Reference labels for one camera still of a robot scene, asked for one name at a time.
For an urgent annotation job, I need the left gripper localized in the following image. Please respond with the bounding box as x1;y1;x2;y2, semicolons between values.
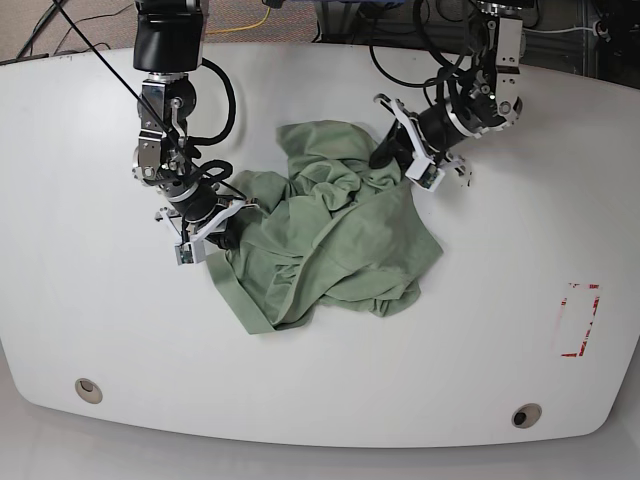
369;93;466;169

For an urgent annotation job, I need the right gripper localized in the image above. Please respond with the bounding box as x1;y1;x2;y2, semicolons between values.
154;187;256;249

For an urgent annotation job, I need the green t-shirt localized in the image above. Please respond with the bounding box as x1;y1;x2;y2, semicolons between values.
207;120;443;335

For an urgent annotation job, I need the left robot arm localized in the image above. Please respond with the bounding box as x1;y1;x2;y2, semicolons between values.
368;1;533;176

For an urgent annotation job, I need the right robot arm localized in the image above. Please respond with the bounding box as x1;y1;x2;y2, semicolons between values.
133;1;249;259

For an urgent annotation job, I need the left table grommet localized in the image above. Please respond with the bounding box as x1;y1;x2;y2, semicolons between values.
74;378;103;405

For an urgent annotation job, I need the table grommet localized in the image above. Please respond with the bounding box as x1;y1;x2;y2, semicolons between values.
511;403;542;429
74;378;103;405

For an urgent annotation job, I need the red tape marking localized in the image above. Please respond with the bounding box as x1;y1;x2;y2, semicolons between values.
553;283;602;358

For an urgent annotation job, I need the right table grommet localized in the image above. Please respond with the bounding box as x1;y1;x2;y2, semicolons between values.
511;403;542;429

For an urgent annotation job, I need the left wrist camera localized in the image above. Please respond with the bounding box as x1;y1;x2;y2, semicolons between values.
405;158;445;192

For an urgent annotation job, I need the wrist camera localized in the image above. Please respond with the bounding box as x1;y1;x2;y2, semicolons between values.
174;241;207;265
405;158;445;192

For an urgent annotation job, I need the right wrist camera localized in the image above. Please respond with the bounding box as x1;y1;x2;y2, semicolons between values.
174;241;207;265

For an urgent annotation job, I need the yellow cable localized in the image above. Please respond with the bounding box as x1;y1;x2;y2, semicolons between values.
204;4;274;36

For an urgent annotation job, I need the white cable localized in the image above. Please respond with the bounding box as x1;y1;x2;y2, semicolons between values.
524;22;601;37

